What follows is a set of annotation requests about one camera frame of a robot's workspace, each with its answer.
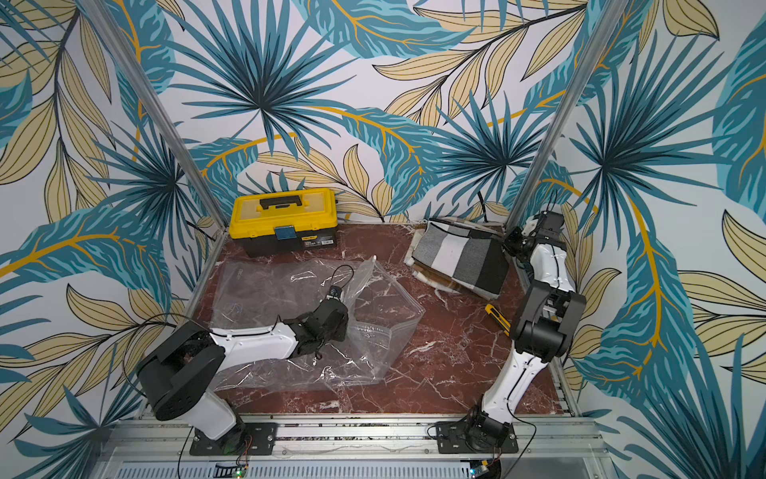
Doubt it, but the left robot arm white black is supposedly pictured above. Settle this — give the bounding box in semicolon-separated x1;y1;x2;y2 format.
137;295;349;447

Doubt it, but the clear plastic vacuum bag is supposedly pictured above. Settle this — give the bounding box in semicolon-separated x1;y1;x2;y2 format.
211;257;425;391

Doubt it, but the beige plaid blanket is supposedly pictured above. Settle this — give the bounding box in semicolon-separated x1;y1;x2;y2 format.
404;220;466;279

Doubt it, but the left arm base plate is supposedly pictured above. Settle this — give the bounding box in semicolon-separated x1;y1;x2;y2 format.
190;422;278;456

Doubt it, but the tan blanket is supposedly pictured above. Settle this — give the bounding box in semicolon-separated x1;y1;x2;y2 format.
411;263;496;301

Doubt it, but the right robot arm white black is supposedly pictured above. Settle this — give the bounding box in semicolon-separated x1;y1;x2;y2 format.
466;211;586;448

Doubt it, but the yellow utility knife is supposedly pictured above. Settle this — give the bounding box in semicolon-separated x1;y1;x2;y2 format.
485;303;511;336

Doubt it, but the right aluminium frame post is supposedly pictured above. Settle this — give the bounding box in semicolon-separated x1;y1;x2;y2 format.
505;1;628;235

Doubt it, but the aluminium front rail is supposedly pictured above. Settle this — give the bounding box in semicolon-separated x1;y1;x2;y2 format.
91;414;618;478

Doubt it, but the yellow black toolbox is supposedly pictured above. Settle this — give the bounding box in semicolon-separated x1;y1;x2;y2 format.
229;188;338;257

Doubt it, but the grey white plaid blanket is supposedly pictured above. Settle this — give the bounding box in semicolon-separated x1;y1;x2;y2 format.
432;219;510;299

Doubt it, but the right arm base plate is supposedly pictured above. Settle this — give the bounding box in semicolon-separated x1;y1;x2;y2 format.
435;418;520;455

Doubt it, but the aluminium frame post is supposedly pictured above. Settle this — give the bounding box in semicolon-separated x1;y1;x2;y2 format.
81;0;229;231
505;1;628;235

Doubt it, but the left aluminium frame post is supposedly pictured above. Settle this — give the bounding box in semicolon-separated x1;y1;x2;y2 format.
81;0;229;231

